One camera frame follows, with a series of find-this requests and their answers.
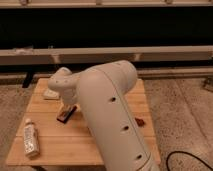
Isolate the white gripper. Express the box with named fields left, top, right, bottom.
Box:
left=60, top=89, right=77, bottom=115

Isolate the black orange eraser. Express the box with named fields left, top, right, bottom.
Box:
left=57, top=105, right=77, bottom=123

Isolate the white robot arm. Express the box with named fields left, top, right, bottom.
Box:
left=48, top=60, right=160, bottom=171

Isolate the wooden slatted table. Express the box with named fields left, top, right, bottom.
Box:
left=5, top=77, right=162, bottom=167

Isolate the white plastic bottle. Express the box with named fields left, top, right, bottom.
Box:
left=23, top=118, right=40, bottom=158

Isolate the dark red snack piece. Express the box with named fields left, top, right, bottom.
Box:
left=135, top=118, right=145, bottom=127

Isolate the black floor cable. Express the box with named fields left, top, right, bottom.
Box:
left=165, top=150, right=213, bottom=171

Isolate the white horizontal rail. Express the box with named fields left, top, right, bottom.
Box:
left=0, top=45, right=213, bottom=66

